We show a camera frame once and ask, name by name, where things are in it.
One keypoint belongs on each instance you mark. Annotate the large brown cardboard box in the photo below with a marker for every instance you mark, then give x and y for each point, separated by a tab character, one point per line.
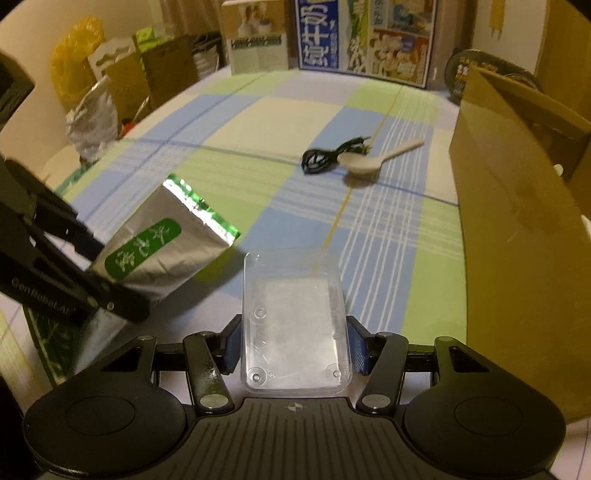
568	37

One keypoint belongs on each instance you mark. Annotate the blue milk carton box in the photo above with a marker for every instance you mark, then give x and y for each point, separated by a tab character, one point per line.
364	41

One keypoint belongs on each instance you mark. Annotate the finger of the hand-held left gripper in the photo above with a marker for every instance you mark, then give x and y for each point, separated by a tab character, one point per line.
90	249
124	304

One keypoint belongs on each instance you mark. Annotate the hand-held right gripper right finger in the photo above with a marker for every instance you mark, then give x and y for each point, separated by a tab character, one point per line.
358	348

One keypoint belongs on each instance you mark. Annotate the silver green tea packet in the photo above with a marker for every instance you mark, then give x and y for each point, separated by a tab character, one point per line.
152	258

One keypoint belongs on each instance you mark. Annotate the yellow wall hanger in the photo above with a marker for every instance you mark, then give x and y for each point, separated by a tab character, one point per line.
497	16

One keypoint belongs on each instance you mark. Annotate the crumpled silver foil bag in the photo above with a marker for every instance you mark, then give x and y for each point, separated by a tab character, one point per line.
94	122

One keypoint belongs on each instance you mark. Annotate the yellow plastic bag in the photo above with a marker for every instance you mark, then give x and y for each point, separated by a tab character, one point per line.
74	55

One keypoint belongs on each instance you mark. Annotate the small brown cardboard box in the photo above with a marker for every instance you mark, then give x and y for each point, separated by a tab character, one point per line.
171	69

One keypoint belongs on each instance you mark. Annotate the light green box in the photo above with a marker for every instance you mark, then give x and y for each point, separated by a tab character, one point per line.
147	39

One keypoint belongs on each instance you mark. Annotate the round black lidded bowl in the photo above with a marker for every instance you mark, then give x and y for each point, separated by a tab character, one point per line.
457	71

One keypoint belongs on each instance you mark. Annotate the checked cloth desktop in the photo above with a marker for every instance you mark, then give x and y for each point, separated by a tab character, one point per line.
258	194

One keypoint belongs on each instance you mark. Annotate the clear plastic box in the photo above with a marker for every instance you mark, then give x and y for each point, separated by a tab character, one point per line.
295	323

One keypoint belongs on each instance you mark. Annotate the beige product box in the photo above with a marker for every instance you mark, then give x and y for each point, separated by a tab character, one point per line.
256	46

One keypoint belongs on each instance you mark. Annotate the wooden spoon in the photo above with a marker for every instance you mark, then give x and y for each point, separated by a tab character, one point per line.
358	162

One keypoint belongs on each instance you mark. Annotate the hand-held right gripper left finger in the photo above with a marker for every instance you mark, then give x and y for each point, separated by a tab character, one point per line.
233	346

